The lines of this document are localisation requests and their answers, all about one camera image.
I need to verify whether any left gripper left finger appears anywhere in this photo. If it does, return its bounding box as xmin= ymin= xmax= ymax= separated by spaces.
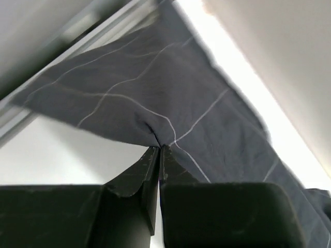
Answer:
xmin=105 ymin=147 xmax=158 ymax=236

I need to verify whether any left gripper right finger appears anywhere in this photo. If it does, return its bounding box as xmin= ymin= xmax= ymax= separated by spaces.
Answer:
xmin=159 ymin=146 xmax=199 ymax=186

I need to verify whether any dark grey checked pillowcase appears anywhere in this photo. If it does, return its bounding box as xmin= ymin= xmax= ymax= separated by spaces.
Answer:
xmin=11 ymin=1 xmax=330 ymax=247

